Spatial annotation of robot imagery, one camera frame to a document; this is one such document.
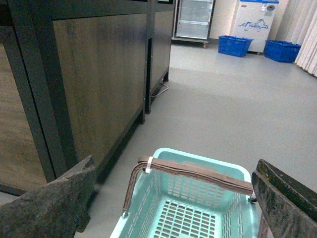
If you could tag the white zip tie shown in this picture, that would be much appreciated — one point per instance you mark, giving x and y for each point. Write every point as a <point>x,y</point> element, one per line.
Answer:
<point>148,167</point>

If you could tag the white chest freezer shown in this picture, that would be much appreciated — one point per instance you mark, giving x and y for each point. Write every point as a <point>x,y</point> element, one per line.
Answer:
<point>253,19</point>

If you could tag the glass door refrigerator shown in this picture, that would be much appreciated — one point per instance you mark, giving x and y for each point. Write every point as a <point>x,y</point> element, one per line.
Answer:
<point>192,21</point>

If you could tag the blue basket left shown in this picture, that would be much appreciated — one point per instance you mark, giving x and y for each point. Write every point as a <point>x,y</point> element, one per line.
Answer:
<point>234,46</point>

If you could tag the light teal plastic basket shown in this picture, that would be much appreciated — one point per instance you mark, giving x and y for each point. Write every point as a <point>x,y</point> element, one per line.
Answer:
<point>188,213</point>

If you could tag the blue basket right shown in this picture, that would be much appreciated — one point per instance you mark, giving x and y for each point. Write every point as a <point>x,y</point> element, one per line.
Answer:
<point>281,51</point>

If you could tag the dark wooden display counter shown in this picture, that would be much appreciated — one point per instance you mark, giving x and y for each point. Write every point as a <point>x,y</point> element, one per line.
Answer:
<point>73,82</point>

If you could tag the white curtain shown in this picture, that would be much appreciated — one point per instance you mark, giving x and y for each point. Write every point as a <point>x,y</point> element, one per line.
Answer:
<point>296,22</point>

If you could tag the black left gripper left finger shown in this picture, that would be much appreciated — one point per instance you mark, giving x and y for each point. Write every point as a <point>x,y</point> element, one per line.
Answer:
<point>57,209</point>

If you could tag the blue basket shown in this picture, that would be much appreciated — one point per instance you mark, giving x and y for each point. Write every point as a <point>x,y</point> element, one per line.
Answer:
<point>234,46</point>
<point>281,51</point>

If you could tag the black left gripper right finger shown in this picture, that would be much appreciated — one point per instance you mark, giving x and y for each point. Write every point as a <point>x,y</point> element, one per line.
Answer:
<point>288,206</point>

